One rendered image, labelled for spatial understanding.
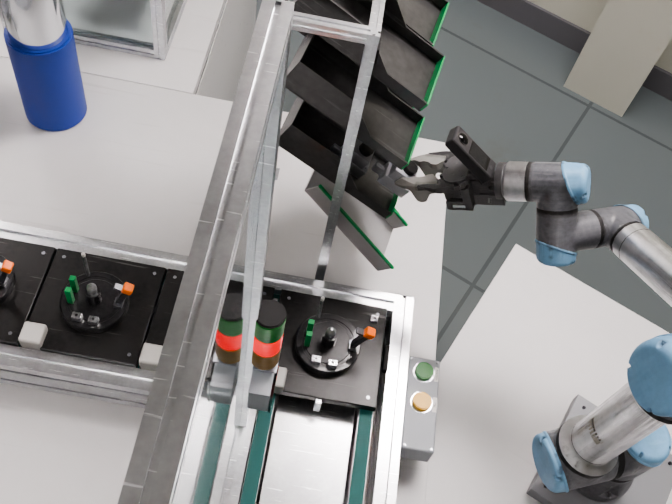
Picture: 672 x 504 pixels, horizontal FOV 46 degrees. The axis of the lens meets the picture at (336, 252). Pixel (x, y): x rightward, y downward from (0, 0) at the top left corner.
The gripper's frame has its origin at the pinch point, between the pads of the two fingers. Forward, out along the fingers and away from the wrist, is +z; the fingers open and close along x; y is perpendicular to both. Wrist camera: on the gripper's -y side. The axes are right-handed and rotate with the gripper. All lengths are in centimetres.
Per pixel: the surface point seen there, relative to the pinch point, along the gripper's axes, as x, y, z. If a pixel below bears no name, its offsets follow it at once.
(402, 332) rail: -15.6, 35.2, 4.0
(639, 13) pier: 190, 98, -27
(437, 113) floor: 150, 117, 53
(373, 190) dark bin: -0.9, 5.2, 7.5
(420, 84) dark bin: 0.1, -21.4, -8.0
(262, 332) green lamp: -50, -14, 6
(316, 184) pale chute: -1.4, 3.5, 19.9
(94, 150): 10, 6, 88
